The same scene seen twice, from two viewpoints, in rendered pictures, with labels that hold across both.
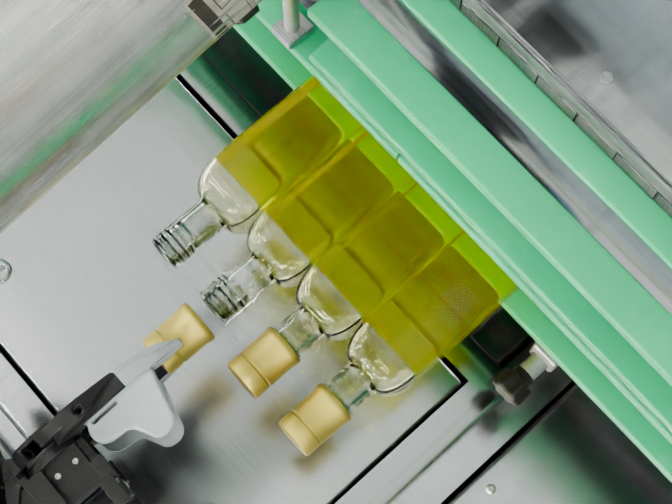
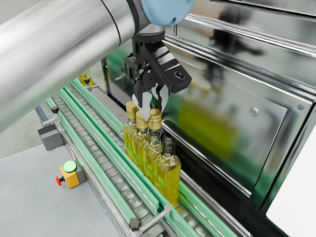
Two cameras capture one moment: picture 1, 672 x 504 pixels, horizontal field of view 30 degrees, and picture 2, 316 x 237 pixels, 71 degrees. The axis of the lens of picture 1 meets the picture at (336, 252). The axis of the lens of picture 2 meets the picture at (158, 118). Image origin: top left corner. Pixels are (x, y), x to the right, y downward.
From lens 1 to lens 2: 94 cm
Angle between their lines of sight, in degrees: 63
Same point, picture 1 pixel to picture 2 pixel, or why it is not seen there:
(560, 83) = (105, 197)
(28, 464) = (140, 71)
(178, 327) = (150, 123)
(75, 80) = not seen: outside the picture
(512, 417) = not seen: hidden behind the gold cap
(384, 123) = (140, 185)
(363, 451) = not seen: hidden behind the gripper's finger
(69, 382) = (212, 83)
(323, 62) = (154, 201)
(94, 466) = (132, 80)
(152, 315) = (207, 113)
